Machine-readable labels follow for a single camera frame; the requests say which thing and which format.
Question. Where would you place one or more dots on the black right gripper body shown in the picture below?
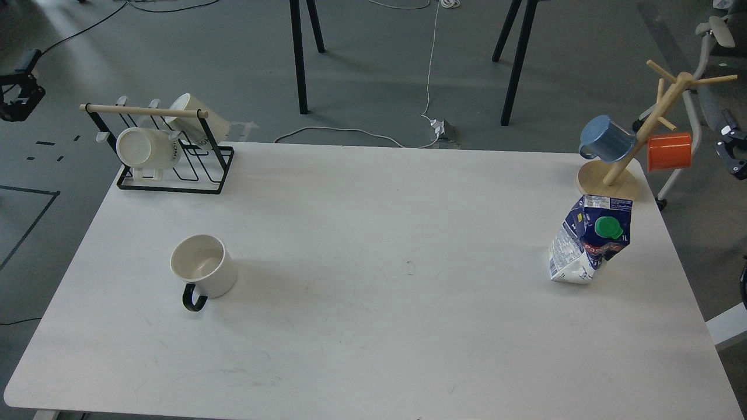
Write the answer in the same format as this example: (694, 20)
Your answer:
(732, 138)

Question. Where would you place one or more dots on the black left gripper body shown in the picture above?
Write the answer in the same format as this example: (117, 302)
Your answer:
(25, 92)

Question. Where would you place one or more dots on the blue white milk carton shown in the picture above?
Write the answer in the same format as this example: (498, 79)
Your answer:
(595, 230)

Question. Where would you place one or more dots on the white mug black handle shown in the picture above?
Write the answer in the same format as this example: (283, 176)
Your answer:
(205, 266)

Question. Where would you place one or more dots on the orange mug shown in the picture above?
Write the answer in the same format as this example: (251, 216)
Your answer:
(670, 151)

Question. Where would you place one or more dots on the wooden mug tree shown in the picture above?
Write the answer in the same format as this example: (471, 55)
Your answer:
(615, 180)

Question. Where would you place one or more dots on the white mug front on rack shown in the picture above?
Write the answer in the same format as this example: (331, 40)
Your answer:
(146, 149)

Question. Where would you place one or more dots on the blue mug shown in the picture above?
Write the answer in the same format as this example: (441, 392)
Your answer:
(606, 140)

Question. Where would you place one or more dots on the black table leg right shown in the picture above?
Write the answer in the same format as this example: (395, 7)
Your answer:
(519, 58)

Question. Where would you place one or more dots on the black table leg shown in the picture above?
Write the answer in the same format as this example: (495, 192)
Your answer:
(519, 58)
(298, 48)

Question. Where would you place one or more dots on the white power adapter plug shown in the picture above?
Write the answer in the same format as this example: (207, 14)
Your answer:
(443, 130)

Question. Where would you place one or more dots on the black table leg left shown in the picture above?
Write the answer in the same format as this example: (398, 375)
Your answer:
(298, 48)

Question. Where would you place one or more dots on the black wire mug rack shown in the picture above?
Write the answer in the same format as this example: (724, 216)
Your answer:
(204, 164)

